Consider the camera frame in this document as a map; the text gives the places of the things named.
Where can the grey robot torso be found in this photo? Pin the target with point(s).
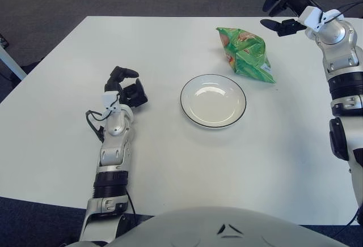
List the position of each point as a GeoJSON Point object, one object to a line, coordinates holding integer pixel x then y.
{"type": "Point", "coordinates": [212, 230]}

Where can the white right wrist connector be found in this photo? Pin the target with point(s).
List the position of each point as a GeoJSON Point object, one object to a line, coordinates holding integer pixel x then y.
{"type": "Point", "coordinates": [309, 16]}

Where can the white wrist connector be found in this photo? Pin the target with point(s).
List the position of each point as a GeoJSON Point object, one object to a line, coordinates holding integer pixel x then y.
{"type": "Point", "coordinates": [309, 16]}
{"type": "Point", "coordinates": [109, 98]}

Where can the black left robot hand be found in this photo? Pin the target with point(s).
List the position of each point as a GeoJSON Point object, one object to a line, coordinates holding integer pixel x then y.
{"type": "Point", "coordinates": [134, 94]}

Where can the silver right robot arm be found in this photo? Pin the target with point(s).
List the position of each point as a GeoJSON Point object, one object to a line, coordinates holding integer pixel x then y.
{"type": "Point", "coordinates": [340, 54]}

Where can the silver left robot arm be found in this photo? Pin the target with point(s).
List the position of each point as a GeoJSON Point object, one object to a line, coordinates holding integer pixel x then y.
{"type": "Point", "coordinates": [113, 150]}

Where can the white plate with black rim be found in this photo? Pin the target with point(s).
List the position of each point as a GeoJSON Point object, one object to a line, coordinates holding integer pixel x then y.
{"type": "Point", "coordinates": [212, 102]}

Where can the green snack bag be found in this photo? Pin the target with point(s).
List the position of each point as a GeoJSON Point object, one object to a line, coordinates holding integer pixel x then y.
{"type": "Point", "coordinates": [246, 54]}

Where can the white left wrist connector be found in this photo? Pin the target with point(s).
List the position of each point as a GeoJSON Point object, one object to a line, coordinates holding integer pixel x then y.
{"type": "Point", "coordinates": [109, 98]}

